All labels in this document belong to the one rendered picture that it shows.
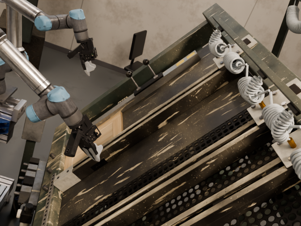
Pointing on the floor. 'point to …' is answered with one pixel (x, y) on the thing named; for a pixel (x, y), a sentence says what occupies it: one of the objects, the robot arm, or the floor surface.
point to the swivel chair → (136, 50)
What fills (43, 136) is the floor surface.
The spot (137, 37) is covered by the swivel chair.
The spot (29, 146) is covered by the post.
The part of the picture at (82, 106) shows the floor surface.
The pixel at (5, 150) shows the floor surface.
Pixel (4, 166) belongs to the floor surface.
